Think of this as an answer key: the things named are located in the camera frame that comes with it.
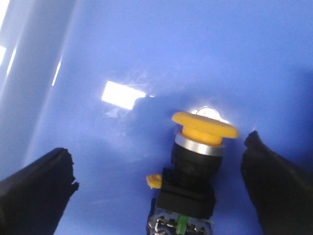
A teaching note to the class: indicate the yellow mushroom push button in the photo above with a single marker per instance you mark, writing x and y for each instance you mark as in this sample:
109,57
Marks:
186,199

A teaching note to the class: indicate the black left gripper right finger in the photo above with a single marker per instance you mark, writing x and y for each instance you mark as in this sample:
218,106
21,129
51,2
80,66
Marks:
280,190

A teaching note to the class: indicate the blue plastic bin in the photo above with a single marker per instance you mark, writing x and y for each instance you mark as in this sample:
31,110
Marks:
102,78

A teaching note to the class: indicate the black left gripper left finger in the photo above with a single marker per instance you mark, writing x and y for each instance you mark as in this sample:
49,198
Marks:
33,200

